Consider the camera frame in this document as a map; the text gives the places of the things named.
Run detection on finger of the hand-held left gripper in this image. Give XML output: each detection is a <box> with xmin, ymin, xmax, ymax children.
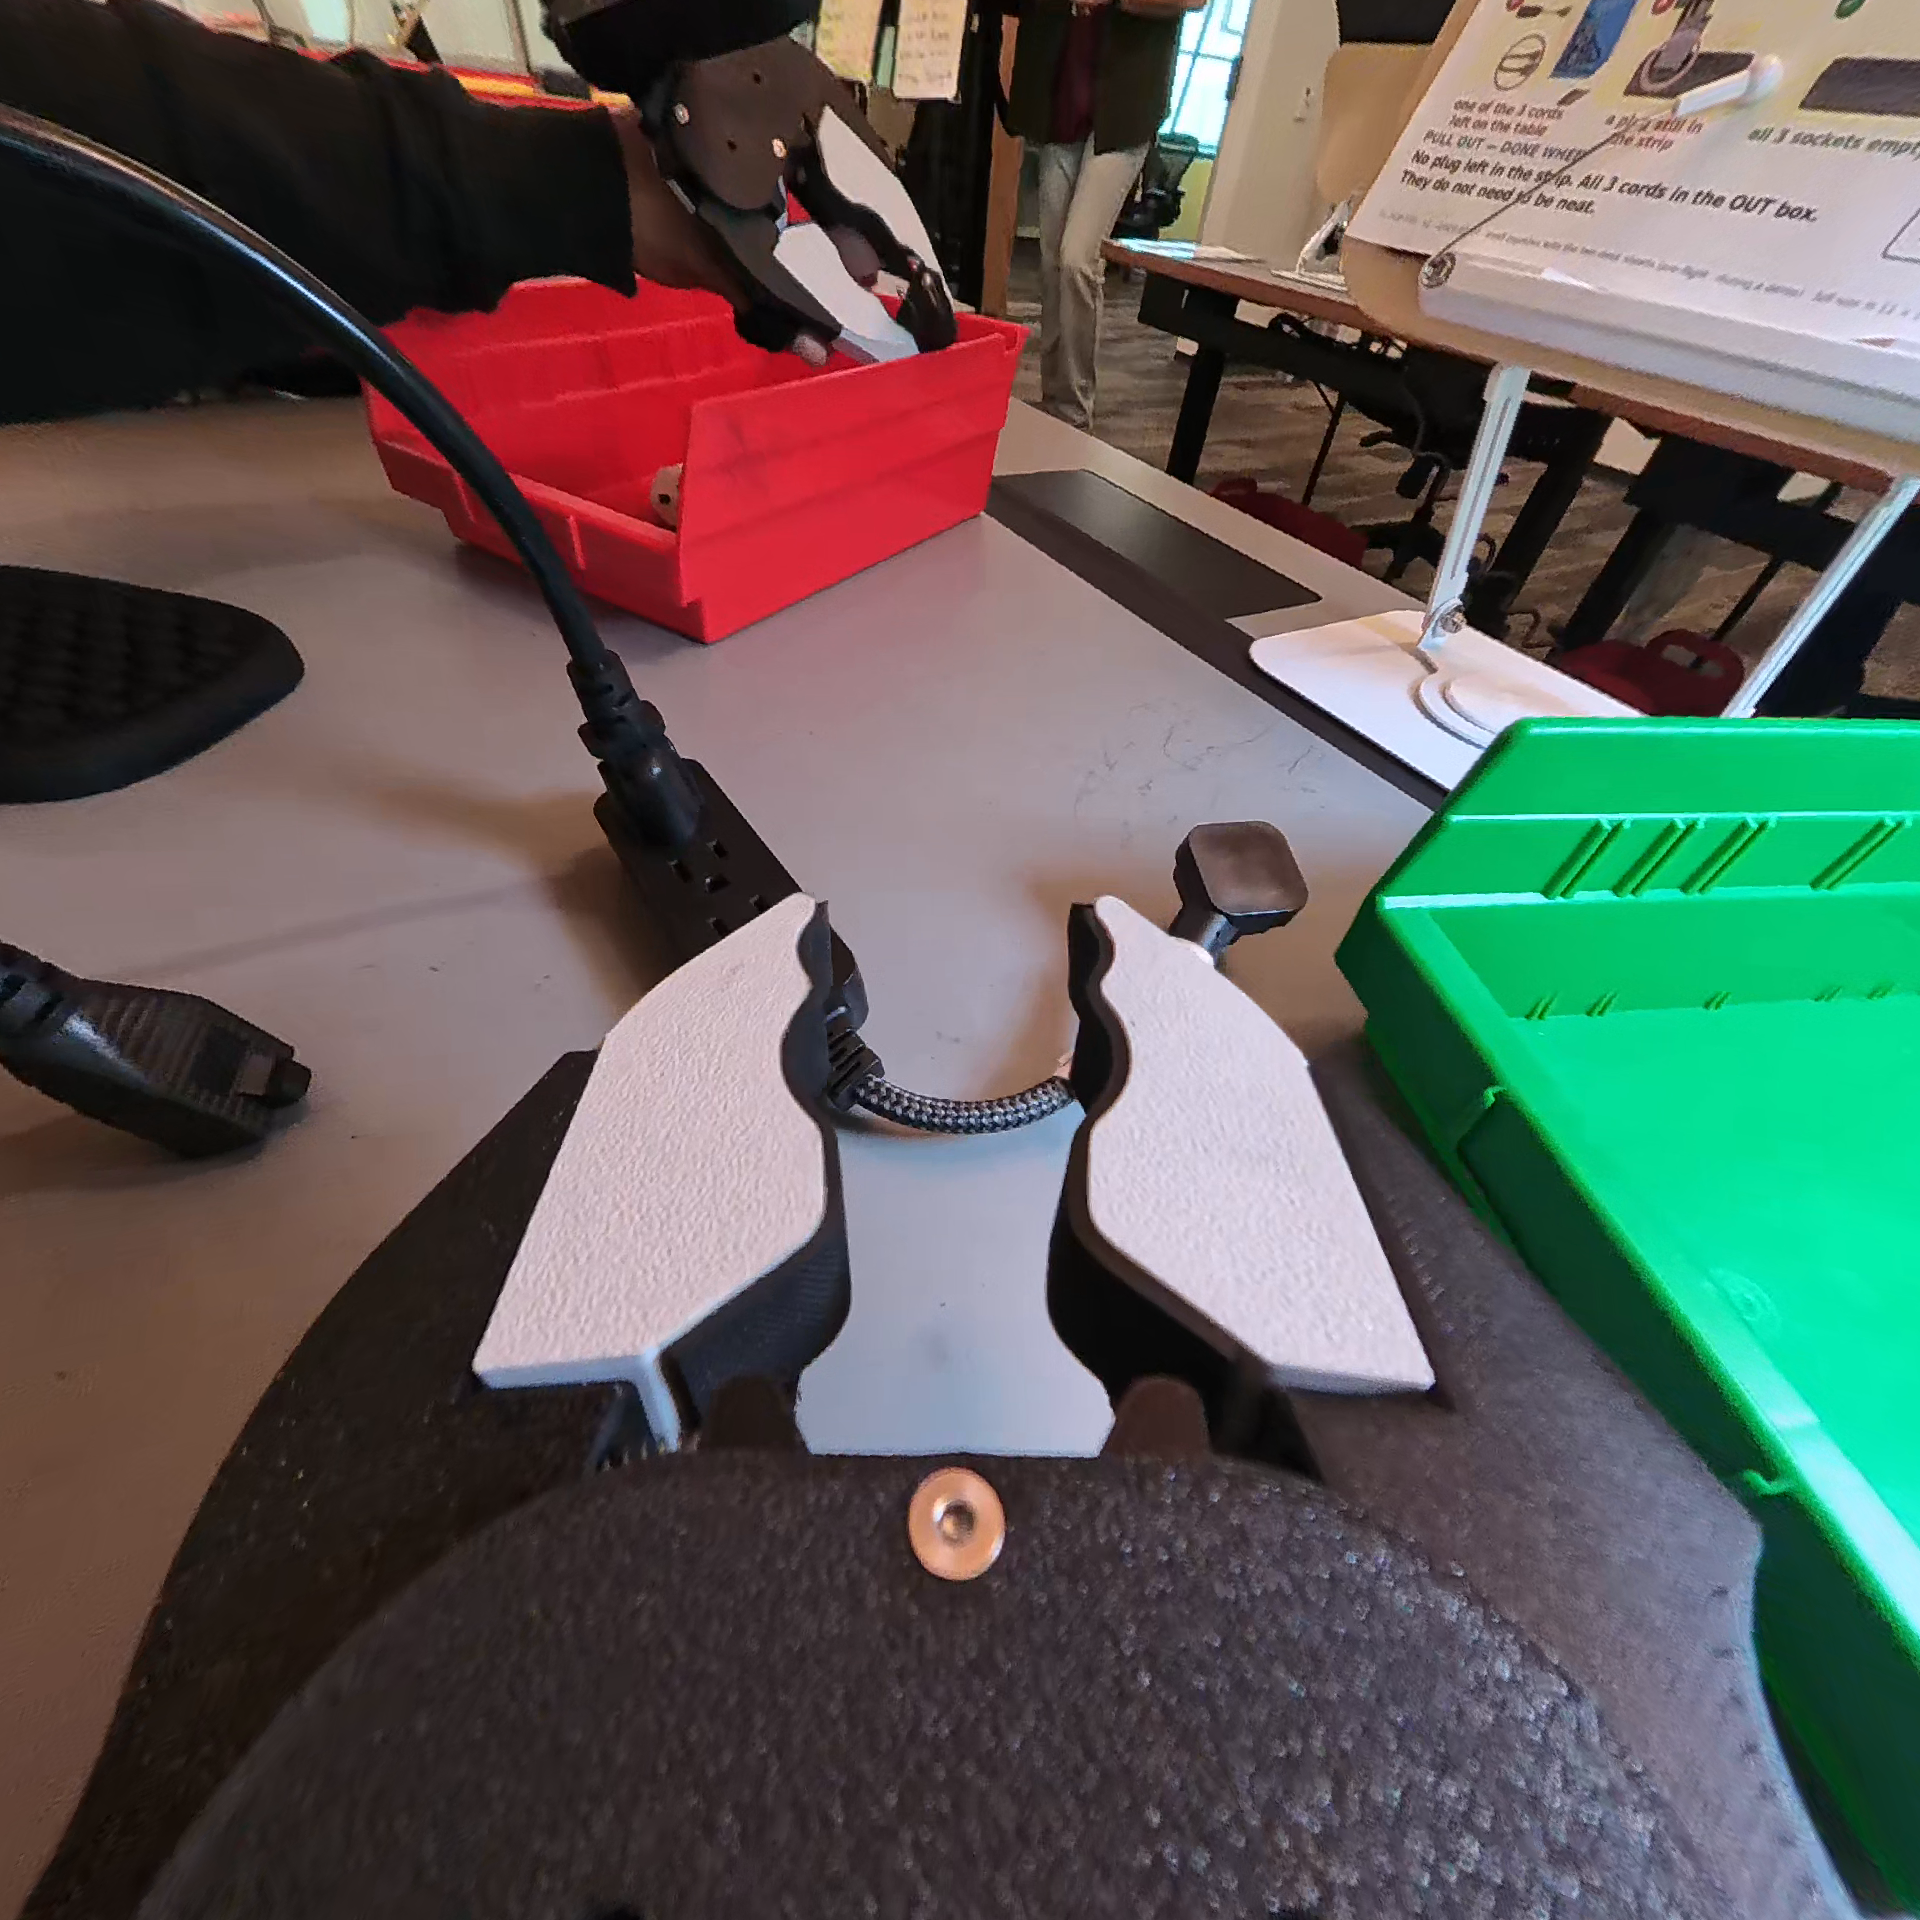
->
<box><xmin>810</xmin><ymin>108</ymin><xmax>963</xmax><ymax>353</ymax></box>
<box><xmin>736</xmin><ymin>222</ymin><xmax>923</xmax><ymax>367</ymax></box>

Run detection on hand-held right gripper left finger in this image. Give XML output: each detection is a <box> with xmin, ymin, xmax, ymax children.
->
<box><xmin>470</xmin><ymin>896</ymin><xmax>852</xmax><ymax>1433</ymax></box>

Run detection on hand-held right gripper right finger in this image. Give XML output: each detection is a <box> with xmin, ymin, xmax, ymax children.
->
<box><xmin>1046</xmin><ymin>896</ymin><xmax>1438</xmax><ymax>1426</ymax></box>

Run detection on red plastic bin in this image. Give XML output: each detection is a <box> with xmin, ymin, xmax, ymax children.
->
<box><xmin>363</xmin><ymin>277</ymin><xmax>1032</xmax><ymax>644</ymax></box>

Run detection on black short extension cord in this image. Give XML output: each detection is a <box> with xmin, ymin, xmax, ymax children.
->
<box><xmin>0</xmin><ymin>104</ymin><xmax>707</xmax><ymax>1157</ymax></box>

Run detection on green plastic bin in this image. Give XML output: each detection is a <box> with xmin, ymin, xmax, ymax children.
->
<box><xmin>1335</xmin><ymin>717</ymin><xmax>1920</xmax><ymax>1920</ymax></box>

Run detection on person's left forearm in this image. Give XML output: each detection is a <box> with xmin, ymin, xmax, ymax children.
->
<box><xmin>0</xmin><ymin>0</ymin><xmax>639</xmax><ymax>430</ymax></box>

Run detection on hanging paper sheets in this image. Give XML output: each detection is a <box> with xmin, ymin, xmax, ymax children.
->
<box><xmin>816</xmin><ymin>0</ymin><xmax>963</xmax><ymax>104</ymax></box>

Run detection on wooden side table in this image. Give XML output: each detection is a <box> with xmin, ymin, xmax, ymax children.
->
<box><xmin>1101</xmin><ymin>240</ymin><xmax>1906</xmax><ymax>662</ymax></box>

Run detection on red floor bag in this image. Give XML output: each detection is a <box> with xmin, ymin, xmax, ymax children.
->
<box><xmin>1207</xmin><ymin>477</ymin><xmax>1366</xmax><ymax>569</ymax></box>

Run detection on beige board stand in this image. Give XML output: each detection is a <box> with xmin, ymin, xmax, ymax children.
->
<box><xmin>1318</xmin><ymin>41</ymin><xmax>1448</xmax><ymax>271</ymax></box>

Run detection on red floor crate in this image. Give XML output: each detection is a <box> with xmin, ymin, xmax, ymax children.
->
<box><xmin>1558</xmin><ymin>630</ymin><xmax>1748</xmax><ymax>720</ymax></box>

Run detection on white instruction sheet stand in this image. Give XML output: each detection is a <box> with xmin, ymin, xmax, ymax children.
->
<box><xmin>1247</xmin><ymin>0</ymin><xmax>1920</xmax><ymax>789</ymax></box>

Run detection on black braided cord flat plug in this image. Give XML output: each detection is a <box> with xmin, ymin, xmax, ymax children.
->
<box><xmin>823</xmin><ymin>820</ymin><xmax>1310</xmax><ymax>1136</ymax></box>

